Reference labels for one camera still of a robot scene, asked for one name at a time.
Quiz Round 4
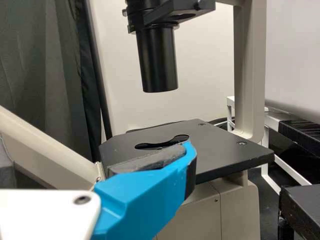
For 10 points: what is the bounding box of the black platform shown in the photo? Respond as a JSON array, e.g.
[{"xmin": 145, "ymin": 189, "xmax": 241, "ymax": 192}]
[
  {"xmin": 277, "ymin": 119, "xmax": 320, "ymax": 152},
  {"xmin": 279, "ymin": 184, "xmax": 320, "ymax": 240}
]

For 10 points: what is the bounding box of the white metal frame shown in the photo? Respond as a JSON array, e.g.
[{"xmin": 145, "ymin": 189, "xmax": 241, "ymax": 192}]
[{"xmin": 226, "ymin": 95, "xmax": 312, "ymax": 194}]

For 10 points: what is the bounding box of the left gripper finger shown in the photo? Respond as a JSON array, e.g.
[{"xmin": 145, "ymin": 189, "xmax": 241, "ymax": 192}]
[{"xmin": 91, "ymin": 140, "xmax": 199, "ymax": 240}]

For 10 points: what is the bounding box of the white box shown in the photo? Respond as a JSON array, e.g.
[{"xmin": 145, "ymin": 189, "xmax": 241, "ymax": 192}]
[{"xmin": 86, "ymin": 0, "xmax": 320, "ymax": 141}]

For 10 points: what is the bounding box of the cream microscope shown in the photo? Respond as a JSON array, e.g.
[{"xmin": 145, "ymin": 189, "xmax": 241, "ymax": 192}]
[{"xmin": 0, "ymin": 0, "xmax": 276, "ymax": 240}]

